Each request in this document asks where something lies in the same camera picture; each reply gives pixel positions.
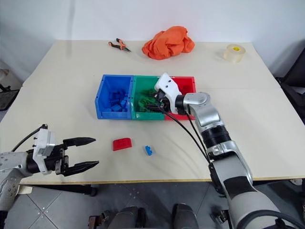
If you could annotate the crumpled orange cloth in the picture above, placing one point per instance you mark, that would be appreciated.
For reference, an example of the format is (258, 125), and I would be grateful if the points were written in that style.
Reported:
(169, 44)

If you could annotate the green plastic bin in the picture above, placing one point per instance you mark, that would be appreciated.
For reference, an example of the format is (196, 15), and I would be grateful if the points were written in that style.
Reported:
(143, 83)

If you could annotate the blue block pile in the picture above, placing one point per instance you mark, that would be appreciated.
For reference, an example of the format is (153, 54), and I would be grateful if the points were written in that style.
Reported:
(118, 101)

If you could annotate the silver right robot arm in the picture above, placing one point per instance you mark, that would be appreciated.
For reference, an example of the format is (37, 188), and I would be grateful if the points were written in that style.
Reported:
(226, 152)

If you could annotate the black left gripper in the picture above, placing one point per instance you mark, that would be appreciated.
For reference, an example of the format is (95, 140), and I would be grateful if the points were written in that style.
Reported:
(60, 158)

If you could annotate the blue plastic bin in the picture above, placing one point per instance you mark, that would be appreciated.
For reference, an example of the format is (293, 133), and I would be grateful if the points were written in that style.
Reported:
(107, 83)

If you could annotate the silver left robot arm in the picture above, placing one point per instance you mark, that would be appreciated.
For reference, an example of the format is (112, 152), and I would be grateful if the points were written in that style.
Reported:
(9, 164)

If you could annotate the black chair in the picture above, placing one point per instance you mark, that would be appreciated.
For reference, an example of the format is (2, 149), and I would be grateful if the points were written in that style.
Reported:
(293, 81)

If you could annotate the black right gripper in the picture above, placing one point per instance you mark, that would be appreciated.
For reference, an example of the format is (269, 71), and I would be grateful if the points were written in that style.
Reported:
(164, 101)

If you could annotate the dark rounded shape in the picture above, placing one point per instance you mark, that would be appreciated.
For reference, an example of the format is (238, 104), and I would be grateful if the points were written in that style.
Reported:
(184, 217)
(129, 218)

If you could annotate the green block pile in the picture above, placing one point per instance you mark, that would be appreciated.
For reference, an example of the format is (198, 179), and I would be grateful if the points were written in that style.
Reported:
(144, 99)

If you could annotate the red rounded block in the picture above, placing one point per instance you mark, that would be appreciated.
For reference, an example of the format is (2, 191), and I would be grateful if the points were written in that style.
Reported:
(122, 143)

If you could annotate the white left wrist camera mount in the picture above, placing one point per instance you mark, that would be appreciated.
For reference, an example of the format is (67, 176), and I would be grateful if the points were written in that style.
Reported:
(44, 143)

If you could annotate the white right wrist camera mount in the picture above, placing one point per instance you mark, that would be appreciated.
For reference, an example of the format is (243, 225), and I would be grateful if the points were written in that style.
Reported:
(169, 87)

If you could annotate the small blue block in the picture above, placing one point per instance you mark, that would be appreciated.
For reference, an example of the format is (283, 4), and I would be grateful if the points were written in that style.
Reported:
(149, 150)

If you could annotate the light wooden piece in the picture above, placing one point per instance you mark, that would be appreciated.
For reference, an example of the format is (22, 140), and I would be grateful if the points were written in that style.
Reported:
(25, 190)

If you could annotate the red plastic bin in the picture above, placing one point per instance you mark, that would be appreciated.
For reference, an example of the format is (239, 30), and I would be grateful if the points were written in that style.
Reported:
(186, 84)

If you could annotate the clear tape roll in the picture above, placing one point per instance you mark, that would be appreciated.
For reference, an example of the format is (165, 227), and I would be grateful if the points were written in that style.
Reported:
(234, 54)

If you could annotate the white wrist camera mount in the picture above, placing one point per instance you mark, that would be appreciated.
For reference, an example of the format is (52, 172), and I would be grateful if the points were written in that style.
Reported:
(169, 87)
(44, 143)

